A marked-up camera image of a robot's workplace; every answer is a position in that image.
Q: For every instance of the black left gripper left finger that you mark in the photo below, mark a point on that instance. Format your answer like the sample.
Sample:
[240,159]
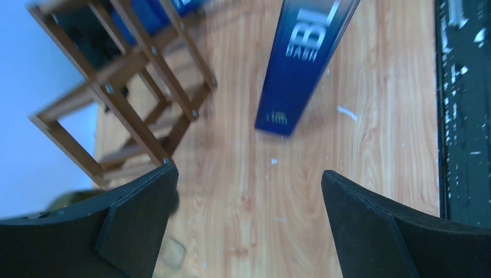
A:
[115,234]

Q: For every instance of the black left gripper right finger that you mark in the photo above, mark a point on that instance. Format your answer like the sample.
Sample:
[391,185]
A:
[375,236]

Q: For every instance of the blue label clear bottle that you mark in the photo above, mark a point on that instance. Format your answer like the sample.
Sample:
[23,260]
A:
[307,34]

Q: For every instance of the brown wooden wine rack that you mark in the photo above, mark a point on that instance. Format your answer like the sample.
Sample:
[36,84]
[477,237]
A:
[137,86]

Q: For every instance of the black cloth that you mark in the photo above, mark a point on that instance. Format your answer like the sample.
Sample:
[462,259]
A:
[90,37]

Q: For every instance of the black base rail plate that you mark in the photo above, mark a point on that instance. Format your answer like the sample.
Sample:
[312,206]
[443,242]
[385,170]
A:
[462,61]

